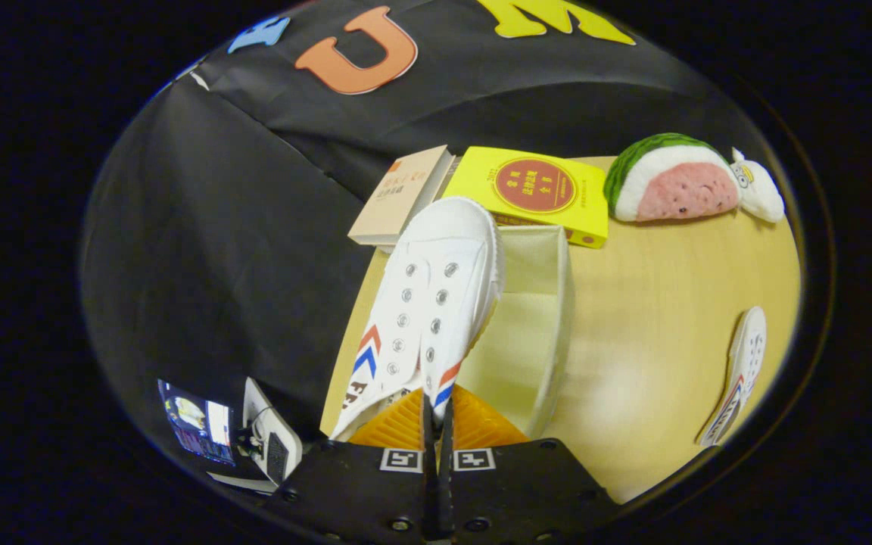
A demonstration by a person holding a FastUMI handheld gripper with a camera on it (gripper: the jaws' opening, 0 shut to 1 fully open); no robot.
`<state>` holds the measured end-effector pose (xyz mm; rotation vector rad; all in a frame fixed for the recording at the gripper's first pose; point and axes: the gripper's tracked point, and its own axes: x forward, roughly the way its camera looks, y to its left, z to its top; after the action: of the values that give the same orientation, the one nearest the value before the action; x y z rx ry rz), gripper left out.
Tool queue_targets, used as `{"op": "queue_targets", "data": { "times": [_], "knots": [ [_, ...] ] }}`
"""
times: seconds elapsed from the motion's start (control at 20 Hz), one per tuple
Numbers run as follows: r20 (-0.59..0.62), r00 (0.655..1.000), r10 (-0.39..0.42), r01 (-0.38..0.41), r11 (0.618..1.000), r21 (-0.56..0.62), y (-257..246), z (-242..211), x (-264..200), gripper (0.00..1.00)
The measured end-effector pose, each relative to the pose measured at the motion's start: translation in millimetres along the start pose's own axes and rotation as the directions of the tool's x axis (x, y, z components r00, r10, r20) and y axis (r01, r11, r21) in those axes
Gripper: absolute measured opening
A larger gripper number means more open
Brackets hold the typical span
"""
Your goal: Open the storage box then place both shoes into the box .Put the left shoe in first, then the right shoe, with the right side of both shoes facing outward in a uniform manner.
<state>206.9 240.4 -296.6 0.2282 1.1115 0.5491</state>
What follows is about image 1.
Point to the white desktop device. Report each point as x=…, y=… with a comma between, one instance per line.
x=273, y=443

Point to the white canvas shoe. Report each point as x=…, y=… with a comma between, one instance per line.
x=428, y=303
x=742, y=363

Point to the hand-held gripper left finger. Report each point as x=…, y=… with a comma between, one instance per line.
x=353, y=492

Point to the white plush toy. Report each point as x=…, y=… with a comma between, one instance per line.
x=761, y=193

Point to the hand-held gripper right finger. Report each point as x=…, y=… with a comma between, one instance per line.
x=527, y=492

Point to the yellow book with red circle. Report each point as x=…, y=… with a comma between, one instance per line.
x=534, y=189

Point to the watermelon slice plush toy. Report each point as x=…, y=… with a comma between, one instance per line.
x=678, y=182

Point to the computer screen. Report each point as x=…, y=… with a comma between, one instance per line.
x=197, y=424

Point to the beige book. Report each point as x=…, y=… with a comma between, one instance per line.
x=398, y=198

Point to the black backdrop cloth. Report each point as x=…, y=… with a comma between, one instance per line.
x=216, y=227

